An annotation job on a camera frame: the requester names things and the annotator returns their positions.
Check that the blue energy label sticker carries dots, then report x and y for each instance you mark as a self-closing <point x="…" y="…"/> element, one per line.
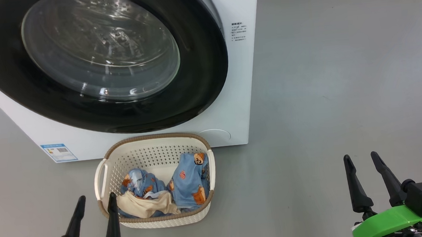
<point x="59" y="152"/>

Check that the black printed text label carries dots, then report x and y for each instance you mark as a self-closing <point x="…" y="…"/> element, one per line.
<point x="238" y="29"/>

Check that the white washing machine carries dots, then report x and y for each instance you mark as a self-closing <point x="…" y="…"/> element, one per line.
<point x="239" y="93"/>

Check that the round white filter cover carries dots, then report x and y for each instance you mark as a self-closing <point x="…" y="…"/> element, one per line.
<point x="216" y="136"/>

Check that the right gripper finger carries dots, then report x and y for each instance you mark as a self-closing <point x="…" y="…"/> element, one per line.
<point x="358" y="193"/>
<point x="391" y="183"/>

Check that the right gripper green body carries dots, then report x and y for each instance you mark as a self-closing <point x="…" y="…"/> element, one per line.
<point x="385" y="225"/>

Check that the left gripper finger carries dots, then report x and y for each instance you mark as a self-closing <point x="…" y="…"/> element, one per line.
<point x="112" y="231"/>
<point x="74" y="227"/>

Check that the light blue bear-print garment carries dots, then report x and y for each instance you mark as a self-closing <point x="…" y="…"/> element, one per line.
<point x="140" y="182"/>

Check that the cream basket with brown rim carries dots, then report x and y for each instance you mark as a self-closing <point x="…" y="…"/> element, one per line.
<point x="153" y="153"/>

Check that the black glass washing machine door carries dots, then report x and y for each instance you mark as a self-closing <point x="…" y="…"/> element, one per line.
<point x="200" y="78"/>

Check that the cream garment with orange print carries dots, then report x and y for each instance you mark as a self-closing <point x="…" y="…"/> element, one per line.
<point x="142" y="206"/>

